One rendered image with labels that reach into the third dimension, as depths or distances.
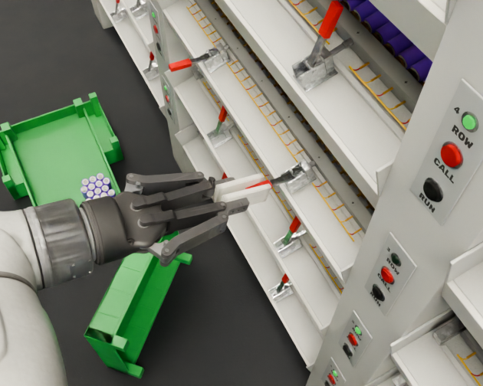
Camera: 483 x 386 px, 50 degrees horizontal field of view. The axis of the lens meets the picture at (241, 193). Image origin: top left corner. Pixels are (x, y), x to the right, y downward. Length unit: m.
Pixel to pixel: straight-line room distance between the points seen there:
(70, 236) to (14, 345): 0.16
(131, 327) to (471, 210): 0.94
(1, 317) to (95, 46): 1.43
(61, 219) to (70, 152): 0.85
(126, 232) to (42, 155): 0.86
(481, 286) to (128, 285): 0.72
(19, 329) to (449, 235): 0.35
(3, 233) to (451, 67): 0.43
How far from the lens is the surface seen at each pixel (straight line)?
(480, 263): 0.48
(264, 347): 1.19
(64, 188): 1.40
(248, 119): 0.80
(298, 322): 1.05
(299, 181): 0.71
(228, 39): 0.88
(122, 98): 1.63
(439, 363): 0.65
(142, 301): 1.25
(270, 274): 1.08
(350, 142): 0.53
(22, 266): 0.55
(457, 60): 0.37
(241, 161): 0.99
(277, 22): 0.65
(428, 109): 0.40
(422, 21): 0.39
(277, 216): 0.92
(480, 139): 0.37
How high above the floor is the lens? 1.14
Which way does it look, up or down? 56 degrees down
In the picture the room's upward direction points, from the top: straight up
